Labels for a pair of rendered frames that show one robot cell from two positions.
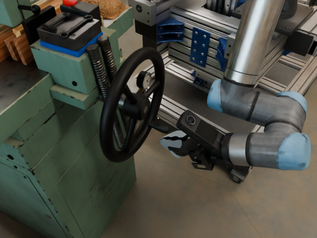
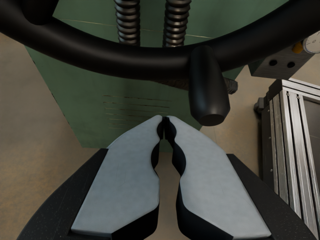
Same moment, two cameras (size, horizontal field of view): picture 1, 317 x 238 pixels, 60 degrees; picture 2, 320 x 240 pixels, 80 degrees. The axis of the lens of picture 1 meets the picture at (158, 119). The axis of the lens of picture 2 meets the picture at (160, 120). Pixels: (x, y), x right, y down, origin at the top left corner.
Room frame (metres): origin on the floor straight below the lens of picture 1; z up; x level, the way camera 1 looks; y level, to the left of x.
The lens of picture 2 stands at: (0.43, -0.06, 0.80)
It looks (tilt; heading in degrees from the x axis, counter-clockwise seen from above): 59 degrees down; 51
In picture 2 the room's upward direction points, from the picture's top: 15 degrees clockwise
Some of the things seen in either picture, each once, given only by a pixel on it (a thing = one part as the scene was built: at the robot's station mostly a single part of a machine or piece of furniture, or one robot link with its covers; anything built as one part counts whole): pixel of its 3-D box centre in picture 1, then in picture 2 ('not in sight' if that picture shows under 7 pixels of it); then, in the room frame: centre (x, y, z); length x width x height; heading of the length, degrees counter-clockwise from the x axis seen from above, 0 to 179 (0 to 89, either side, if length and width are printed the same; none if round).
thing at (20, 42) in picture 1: (53, 30); not in sight; (0.63, 0.26, 0.93); 0.22 x 0.01 x 0.06; 154
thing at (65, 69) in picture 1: (79, 54); not in sight; (0.55, 0.19, 0.91); 0.15 x 0.14 x 0.09; 154
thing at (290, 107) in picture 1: (279, 114); not in sight; (0.44, -0.28, 0.82); 0.11 x 0.11 x 0.08; 63
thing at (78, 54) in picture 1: (74, 24); not in sight; (0.55, 0.18, 0.99); 0.13 x 0.11 x 0.06; 154
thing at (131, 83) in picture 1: (128, 90); (275, 42); (0.80, 0.12, 0.58); 0.12 x 0.08 x 0.08; 64
